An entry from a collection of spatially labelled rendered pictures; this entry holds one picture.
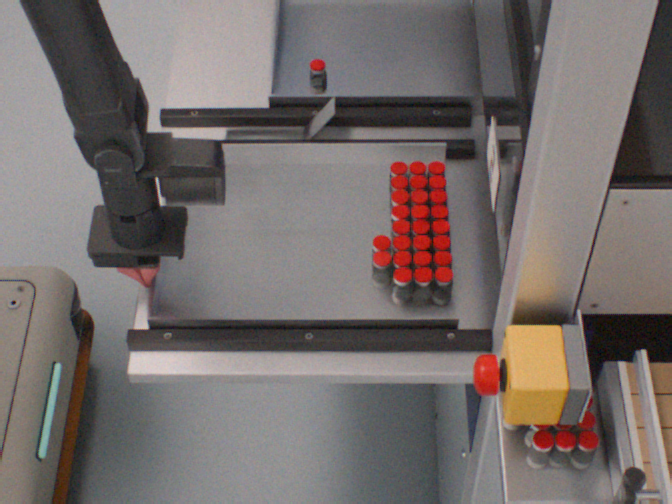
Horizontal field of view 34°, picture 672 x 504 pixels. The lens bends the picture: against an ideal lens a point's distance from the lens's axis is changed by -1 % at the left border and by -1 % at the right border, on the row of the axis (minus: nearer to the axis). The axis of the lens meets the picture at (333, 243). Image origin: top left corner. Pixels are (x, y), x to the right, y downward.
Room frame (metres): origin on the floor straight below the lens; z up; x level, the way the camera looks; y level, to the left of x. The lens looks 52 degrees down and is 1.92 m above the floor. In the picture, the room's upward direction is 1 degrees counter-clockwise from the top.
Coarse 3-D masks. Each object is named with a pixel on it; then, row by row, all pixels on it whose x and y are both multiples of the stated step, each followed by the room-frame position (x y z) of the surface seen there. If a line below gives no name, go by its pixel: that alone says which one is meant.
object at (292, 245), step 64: (256, 192) 0.89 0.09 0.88; (320, 192) 0.88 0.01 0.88; (384, 192) 0.88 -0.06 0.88; (192, 256) 0.79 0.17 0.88; (256, 256) 0.79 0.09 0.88; (320, 256) 0.79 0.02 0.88; (192, 320) 0.68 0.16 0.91; (256, 320) 0.68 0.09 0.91; (320, 320) 0.67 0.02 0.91; (384, 320) 0.67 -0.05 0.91; (448, 320) 0.67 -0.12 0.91
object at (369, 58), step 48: (288, 0) 1.25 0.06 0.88; (336, 0) 1.24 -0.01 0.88; (384, 0) 1.24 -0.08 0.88; (432, 0) 1.24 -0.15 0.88; (288, 48) 1.14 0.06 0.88; (336, 48) 1.14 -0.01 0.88; (384, 48) 1.14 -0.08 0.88; (432, 48) 1.14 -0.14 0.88; (288, 96) 1.02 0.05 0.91; (336, 96) 1.02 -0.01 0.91; (384, 96) 1.01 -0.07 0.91; (432, 96) 1.01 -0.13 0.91; (480, 96) 1.01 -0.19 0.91
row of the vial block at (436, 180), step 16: (432, 176) 0.87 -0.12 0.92; (432, 192) 0.84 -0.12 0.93; (432, 208) 0.82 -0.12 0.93; (432, 224) 0.80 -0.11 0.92; (448, 224) 0.79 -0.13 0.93; (432, 240) 0.78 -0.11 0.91; (448, 240) 0.77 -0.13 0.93; (432, 256) 0.76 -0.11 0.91; (448, 256) 0.75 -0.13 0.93; (448, 272) 0.72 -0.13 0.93; (448, 288) 0.71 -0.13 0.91
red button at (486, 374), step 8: (480, 360) 0.56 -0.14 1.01; (488, 360) 0.56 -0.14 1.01; (496, 360) 0.56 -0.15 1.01; (480, 368) 0.55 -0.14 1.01; (488, 368) 0.55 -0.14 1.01; (496, 368) 0.55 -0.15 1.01; (480, 376) 0.54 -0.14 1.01; (488, 376) 0.54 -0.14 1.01; (496, 376) 0.54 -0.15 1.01; (480, 384) 0.54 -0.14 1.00; (488, 384) 0.53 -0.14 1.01; (496, 384) 0.53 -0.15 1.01; (480, 392) 0.53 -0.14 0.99; (488, 392) 0.53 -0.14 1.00; (496, 392) 0.53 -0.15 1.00
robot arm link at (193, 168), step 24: (168, 144) 0.75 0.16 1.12; (192, 144) 0.75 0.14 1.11; (216, 144) 0.75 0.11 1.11; (96, 168) 0.70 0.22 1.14; (120, 168) 0.70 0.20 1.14; (144, 168) 0.72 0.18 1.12; (168, 168) 0.72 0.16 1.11; (192, 168) 0.73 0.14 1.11; (216, 168) 0.73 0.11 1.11; (168, 192) 0.72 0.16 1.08; (192, 192) 0.72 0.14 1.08; (216, 192) 0.72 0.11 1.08
